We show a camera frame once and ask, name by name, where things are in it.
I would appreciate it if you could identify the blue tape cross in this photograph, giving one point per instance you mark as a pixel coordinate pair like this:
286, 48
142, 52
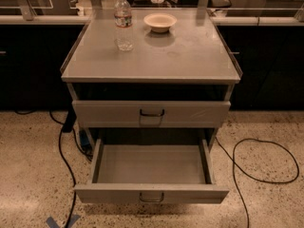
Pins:
51, 223

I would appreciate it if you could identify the clear plastic water bottle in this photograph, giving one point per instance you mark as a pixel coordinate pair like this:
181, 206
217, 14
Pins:
124, 25

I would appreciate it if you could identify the grey top drawer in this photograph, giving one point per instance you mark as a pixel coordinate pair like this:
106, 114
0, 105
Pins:
164, 114

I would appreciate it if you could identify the white counter ledge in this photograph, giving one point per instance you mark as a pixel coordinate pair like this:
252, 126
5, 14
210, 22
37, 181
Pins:
221, 21

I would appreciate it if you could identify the blue power strip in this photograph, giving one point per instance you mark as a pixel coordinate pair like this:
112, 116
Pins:
84, 142

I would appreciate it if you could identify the beige paper bowl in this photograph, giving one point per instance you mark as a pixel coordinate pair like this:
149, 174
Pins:
160, 22

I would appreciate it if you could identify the grey drawer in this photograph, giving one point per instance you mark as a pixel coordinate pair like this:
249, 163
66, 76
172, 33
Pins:
151, 174
164, 114

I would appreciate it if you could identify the grey metal drawer cabinet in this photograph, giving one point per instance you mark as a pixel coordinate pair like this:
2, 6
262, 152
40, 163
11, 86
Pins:
189, 62

